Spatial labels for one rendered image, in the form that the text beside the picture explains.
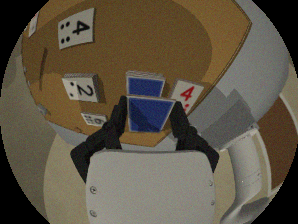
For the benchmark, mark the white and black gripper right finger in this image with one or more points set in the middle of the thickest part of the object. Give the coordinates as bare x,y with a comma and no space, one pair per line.
182,130

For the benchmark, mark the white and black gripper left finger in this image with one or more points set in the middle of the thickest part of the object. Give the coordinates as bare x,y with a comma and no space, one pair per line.
106,136

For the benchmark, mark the white printed card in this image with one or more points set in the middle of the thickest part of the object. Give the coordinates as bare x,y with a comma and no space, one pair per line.
33,24

